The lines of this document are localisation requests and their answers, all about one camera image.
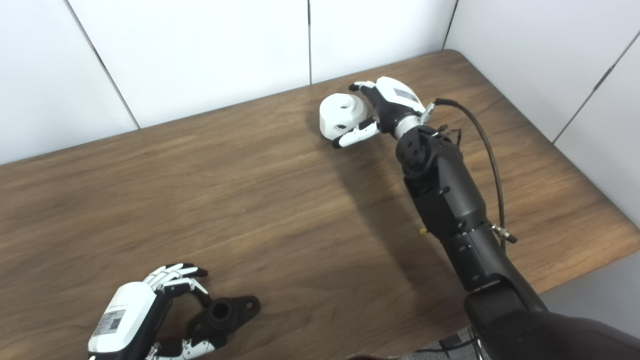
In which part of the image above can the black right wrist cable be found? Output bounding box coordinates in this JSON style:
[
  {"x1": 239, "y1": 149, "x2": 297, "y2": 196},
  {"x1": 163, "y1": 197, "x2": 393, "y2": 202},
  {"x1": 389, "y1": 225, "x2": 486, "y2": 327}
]
[{"x1": 433, "y1": 98, "x2": 519, "y2": 252}]

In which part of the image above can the black cable on floor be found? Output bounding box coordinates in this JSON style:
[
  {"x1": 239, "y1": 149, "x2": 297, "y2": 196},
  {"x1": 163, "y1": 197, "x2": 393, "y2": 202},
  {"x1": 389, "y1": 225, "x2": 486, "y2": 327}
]
[{"x1": 414, "y1": 334, "x2": 482, "y2": 360}]

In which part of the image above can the black flanged holder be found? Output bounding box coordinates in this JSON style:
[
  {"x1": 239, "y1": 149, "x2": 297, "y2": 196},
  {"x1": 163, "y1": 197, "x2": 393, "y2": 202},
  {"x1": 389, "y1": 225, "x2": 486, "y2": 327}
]
[{"x1": 186, "y1": 295, "x2": 262, "y2": 347}]

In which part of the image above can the round white piece with holes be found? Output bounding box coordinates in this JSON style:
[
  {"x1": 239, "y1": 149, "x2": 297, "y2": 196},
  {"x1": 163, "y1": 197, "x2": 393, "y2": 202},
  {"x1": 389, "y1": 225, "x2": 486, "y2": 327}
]
[{"x1": 319, "y1": 93, "x2": 369, "y2": 142}]

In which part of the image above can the white and black left hand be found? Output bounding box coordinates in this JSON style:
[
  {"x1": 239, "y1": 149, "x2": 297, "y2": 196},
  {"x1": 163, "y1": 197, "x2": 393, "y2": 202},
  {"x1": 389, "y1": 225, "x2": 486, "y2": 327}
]
[{"x1": 88, "y1": 263, "x2": 228, "y2": 360}]

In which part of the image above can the white and black right hand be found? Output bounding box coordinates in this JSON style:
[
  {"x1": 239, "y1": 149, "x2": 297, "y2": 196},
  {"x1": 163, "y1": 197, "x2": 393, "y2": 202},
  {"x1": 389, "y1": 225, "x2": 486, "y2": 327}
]
[{"x1": 332, "y1": 76, "x2": 427, "y2": 149}]

